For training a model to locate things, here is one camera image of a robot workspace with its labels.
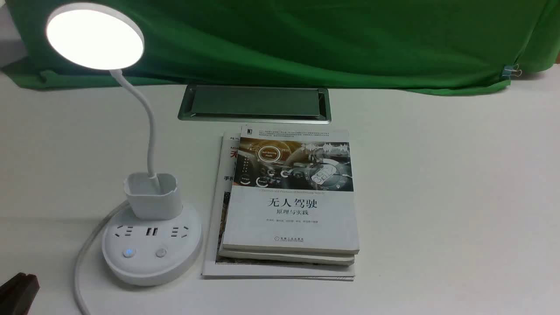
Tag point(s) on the thin bottom magazine book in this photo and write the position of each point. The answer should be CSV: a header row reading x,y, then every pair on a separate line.
x,y
217,266

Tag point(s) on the metal desk cable hatch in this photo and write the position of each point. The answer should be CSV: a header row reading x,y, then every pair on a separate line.
x,y
255,104

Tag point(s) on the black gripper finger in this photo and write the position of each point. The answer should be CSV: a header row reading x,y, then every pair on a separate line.
x,y
18,294

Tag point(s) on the white middle book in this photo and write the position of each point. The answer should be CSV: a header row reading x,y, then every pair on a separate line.
x,y
287,257

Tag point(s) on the white desk lamp with sockets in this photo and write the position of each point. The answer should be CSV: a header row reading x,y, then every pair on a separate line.
x,y
153,237

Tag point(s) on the white top book autonomous driving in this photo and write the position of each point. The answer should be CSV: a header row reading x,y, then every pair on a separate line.
x,y
292,191

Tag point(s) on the green backdrop cloth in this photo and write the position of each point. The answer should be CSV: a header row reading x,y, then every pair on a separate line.
x,y
435,47

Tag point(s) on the blue binder clip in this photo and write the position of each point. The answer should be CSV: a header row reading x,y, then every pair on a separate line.
x,y
510,71

